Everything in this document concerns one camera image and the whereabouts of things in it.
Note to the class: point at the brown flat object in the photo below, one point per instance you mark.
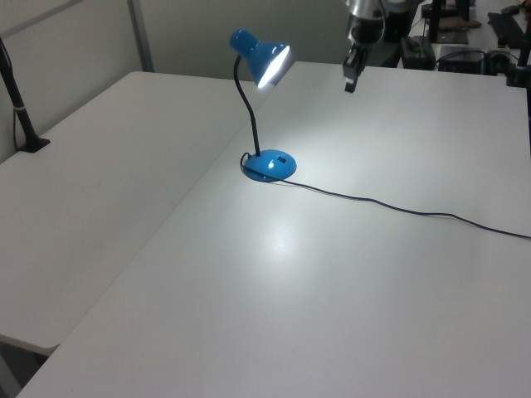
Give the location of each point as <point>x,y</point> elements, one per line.
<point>460,25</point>

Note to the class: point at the black computer mouse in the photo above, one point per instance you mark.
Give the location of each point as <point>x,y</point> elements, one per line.
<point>510,10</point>

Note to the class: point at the black upright post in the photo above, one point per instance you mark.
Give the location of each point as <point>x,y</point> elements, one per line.
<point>435,18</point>

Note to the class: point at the black keyboard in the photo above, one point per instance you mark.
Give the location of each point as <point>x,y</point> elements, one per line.
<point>508,27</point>

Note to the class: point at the black clamp stand pole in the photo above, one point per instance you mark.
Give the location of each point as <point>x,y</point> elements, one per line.
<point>520,62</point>

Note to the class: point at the blue gooseneck desk lamp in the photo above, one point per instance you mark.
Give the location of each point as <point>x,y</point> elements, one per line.
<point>265,58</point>

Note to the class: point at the black box with green light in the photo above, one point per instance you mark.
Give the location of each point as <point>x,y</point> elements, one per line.
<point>417,51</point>

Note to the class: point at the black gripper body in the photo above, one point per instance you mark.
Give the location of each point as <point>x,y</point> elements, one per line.
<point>365,31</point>

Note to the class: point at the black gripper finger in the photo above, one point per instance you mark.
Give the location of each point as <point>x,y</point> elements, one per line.
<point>351,74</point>
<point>361,57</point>

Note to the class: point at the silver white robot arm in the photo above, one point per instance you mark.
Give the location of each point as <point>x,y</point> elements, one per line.
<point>361,7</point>

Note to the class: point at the black electronic device box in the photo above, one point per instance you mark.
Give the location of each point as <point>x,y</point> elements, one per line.
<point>460,60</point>

